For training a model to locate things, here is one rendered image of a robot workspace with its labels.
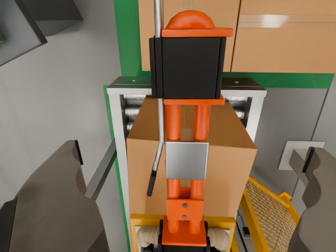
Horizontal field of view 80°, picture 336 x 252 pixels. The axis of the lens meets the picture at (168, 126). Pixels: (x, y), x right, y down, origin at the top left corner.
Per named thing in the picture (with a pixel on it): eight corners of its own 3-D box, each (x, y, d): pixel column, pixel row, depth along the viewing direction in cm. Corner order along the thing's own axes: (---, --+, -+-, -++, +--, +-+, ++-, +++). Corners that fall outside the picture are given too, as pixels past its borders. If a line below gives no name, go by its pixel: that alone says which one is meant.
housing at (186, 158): (204, 162, 35) (208, 181, 31) (165, 161, 35) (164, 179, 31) (207, 127, 32) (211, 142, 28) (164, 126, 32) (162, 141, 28)
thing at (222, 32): (217, 92, 29) (224, 105, 24) (165, 92, 29) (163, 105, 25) (224, 26, 25) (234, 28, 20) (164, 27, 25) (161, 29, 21)
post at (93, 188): (126, 137, 173) (70, 259, 85) (118, 136, 174) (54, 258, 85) (125, 130, 170) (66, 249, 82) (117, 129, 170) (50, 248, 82)
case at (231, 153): (209, 192, 124) (221, 261, 89) (144, 187, 125) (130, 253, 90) (229, 101, 96) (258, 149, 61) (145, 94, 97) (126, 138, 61)
